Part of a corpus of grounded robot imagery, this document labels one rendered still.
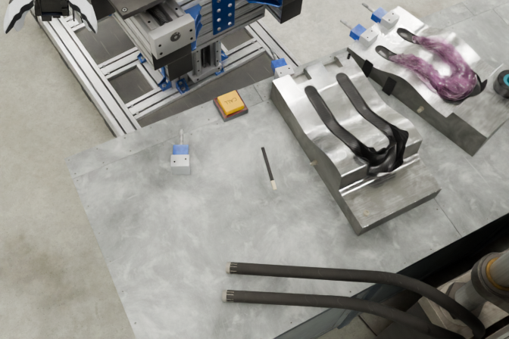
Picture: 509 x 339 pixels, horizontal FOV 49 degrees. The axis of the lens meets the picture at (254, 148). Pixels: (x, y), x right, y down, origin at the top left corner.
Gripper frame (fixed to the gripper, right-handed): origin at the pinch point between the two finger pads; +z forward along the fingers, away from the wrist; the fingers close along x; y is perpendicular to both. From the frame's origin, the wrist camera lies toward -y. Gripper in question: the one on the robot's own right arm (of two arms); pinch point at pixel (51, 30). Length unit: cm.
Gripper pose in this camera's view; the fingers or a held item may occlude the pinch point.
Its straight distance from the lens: 105.7
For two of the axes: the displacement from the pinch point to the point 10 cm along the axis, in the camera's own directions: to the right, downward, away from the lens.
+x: -9.7, 0.5, -2.4
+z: 1.7, 8.6, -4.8
